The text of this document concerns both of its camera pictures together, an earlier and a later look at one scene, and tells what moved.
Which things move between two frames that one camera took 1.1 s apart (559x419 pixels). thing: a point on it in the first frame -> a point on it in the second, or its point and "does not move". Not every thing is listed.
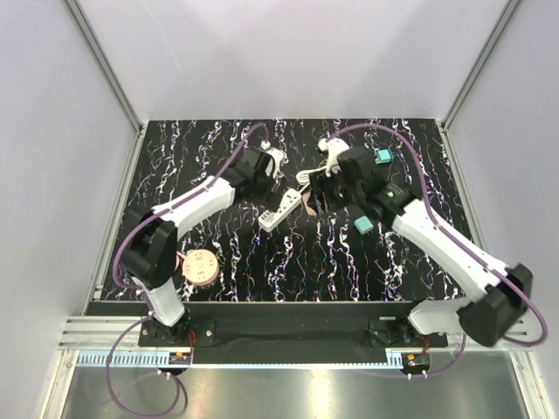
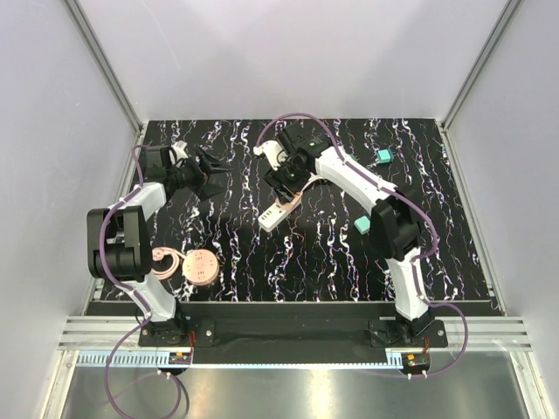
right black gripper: (320, 182) -> (274, 178)
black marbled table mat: (275, 249) does not move
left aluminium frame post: (106, 65) does not move
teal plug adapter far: (384, 156) does not move
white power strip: (271, 218) does not move
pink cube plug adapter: (309, 209) -> (296, 198)
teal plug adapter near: (363, 225) does not move
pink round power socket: (200, 267) does not move
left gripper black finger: (272, 202) -> (194, 176)
